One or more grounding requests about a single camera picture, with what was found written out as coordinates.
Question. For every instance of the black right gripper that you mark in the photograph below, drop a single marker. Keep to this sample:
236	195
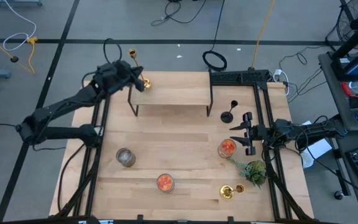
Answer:
258	133

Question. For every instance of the white power adapter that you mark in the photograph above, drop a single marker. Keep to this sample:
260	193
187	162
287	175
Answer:
279	74

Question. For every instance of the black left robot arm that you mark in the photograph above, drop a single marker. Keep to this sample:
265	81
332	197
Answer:
57	107

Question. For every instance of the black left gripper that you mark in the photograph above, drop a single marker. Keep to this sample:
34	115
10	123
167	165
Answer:
113	76

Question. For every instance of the silver tin with pale wax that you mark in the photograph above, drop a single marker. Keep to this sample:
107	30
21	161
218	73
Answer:
125	157

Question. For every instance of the black caster wheel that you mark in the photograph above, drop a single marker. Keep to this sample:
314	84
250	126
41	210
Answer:
339	195

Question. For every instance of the green artificial succulent plant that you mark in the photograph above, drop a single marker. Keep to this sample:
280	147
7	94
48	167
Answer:
255	172

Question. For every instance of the black aluminium table frame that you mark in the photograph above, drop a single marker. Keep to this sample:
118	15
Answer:
241	77

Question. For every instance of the black candlestick holder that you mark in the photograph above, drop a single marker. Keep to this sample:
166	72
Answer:
227	117

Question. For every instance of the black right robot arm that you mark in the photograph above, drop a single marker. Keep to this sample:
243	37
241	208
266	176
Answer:
309	132

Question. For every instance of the white paper sheet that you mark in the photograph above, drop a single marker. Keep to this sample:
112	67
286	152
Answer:
319	149

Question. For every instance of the scented candle tin orange label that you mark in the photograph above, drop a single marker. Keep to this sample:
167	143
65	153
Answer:
165	183
227	148

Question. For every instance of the gold candlestick holder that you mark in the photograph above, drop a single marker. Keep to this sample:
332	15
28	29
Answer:
147	83
226	192

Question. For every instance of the wooden shelf riser black legs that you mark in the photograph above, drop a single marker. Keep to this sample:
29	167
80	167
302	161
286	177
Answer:
172	90

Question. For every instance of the black floor fan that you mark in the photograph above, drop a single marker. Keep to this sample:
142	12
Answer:
353	21

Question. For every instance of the grey equipment cart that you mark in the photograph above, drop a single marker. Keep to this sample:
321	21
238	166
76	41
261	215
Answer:
334	93

